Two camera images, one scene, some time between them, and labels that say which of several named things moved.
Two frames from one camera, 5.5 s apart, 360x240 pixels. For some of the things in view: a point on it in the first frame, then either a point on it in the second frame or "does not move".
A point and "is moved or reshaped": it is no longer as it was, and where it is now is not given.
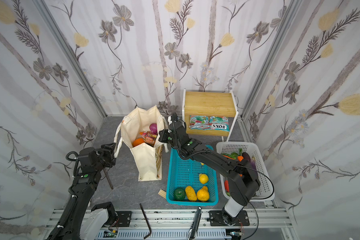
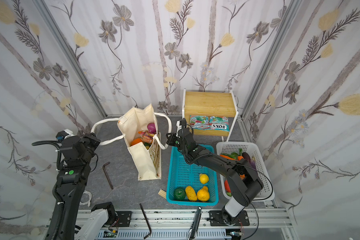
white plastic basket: (265, 192) does not move
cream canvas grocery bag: (139, 129) is moved or reshaped
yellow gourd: (203, 194) does not move
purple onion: (153, 128) does not move
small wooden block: (162, 192) does not move
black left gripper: (108, 153) → (90, 141)
